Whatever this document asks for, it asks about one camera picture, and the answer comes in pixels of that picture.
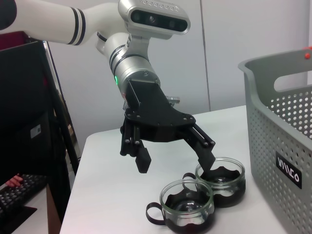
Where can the glass jar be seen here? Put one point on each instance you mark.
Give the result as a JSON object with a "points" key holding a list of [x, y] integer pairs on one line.
{"points": [[175, 220]]}

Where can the person's hand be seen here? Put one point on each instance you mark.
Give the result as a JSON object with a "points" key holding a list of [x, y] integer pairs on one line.
{"points": [[15, 181]]}

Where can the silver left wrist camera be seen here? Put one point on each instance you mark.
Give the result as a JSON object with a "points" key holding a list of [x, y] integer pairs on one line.
{"points": [[158, 20]]}

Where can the grey perforated storage bin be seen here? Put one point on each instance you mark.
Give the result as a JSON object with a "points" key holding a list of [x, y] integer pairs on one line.
{"points": [[268, 134]]}

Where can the black computer keyboard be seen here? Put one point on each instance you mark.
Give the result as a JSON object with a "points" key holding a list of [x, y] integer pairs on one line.
{"points": [[22, 192]]}

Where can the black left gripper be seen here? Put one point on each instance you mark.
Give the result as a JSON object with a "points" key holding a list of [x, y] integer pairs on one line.
{"points": [[151, 109]]}

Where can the glass teacup black sleeve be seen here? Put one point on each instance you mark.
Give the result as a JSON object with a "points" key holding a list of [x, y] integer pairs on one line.
{"points": [[234, 170]]}

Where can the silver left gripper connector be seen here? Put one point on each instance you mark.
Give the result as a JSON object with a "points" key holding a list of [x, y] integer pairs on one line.
{"points": [[173, 100]]}

